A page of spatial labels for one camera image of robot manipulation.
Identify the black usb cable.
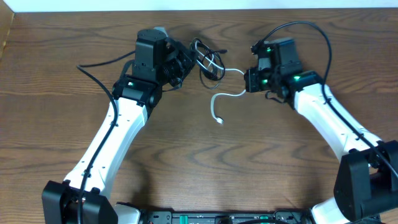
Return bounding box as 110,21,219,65
189,37,228,90

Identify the white usb cable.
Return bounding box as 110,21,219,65
194,42,247,125

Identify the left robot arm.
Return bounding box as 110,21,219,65
42,27,198,223

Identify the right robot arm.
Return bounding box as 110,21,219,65
244,38,397,223

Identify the cardboard box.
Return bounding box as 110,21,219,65
0,0,15,58

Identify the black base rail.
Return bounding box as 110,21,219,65
138,210,313,224

